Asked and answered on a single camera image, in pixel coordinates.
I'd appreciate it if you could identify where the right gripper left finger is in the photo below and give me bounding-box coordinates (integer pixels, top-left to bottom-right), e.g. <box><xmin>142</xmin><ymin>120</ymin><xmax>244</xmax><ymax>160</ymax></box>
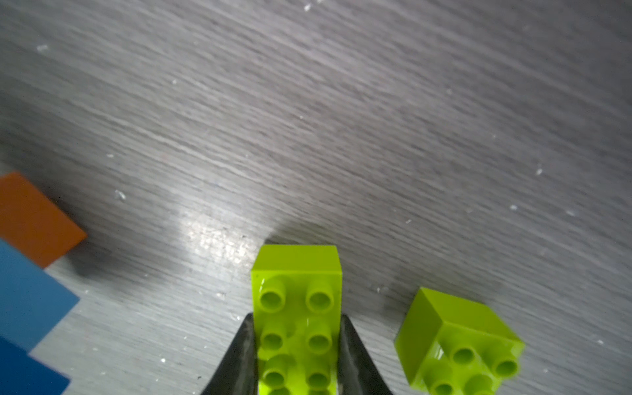
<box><xmin>201</xmin><ymin>313</ymin><xmax>258</xmax><ymax>395</ymax></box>

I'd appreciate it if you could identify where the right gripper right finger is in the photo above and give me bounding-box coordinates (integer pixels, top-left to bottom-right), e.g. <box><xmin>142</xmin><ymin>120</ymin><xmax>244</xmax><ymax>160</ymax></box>
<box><xmin>337</xmin><ymin>314</ymin><xmax>393</xmax><ymax>395</ymax></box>

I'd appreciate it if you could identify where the small green square lego brick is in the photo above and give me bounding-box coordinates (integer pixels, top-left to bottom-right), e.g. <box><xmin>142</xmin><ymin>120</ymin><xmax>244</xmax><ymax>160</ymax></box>
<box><xmin>394</xmin><ymin>287</ymin><xmax>525</xmax><ymax>395</ymax></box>

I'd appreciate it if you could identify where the green L-shaped lego brick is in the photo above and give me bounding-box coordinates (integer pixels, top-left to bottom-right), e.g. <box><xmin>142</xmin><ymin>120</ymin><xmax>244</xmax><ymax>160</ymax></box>
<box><xmin>251</xmin><ymin>245</ymin><xmax>342</xmax><ymax>394</ymax></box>

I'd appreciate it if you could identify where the light blue lego brick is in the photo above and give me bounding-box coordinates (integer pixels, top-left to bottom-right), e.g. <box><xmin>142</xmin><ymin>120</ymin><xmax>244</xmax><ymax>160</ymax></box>
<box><xmin>1</xmin><ymin>241</ymin><xmax>80</xmax><ymax>352</ymax></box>

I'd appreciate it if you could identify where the orange lego brick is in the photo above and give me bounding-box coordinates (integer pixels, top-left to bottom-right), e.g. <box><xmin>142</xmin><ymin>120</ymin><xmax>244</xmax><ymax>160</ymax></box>
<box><xmin>1</xmin><ymin>172</ymin><xmax>87</xmax><ymax>269</ymax></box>

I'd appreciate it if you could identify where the dark blue lego brick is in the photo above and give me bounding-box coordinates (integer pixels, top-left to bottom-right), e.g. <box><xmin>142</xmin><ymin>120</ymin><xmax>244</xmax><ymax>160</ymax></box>
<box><xmin>1</xmin><ymin>338</ymin><xmax>71</xmax><ymax>395</ymax></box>

